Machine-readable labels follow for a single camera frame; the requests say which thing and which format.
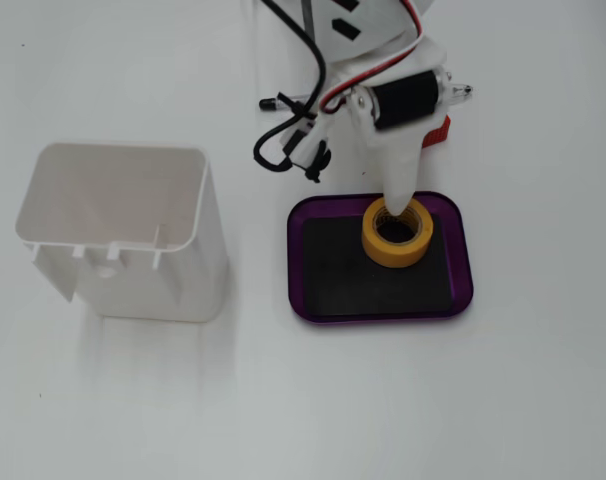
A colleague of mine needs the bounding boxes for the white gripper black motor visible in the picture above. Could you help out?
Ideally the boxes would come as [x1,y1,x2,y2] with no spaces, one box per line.
[332,42,453,219]

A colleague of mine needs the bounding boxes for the yellow masking tape roll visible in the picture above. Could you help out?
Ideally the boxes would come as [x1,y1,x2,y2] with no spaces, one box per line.
[361,196,436,268]

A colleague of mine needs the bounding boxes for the white plastic container box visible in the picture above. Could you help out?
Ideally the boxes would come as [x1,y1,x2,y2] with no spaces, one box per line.
[14,142,230,324]

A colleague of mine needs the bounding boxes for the red textured rectangular block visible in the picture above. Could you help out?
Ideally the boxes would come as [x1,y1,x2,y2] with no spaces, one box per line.
[420,114,453,149]

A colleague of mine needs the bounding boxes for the purple tray with black mat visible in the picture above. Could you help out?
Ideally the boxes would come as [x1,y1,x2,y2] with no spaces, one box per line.
[286,190,475,330]

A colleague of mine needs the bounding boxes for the clear ballpoint pen black cap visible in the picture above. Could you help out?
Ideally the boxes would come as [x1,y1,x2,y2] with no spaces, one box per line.
[259,82,474,112]

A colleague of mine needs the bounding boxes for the black cable tie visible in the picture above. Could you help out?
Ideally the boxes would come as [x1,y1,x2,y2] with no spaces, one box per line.
[302,141,333,184]

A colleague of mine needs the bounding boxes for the white cable bracket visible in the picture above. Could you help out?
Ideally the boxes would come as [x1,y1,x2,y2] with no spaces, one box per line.
[281,112,344,169]

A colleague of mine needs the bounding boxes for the red white black servo wire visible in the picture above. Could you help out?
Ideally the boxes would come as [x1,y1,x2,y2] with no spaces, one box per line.
[318,0,430,115]

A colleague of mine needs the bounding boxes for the thick black cable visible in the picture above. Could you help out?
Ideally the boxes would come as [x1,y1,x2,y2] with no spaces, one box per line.
[252,0,330,174]

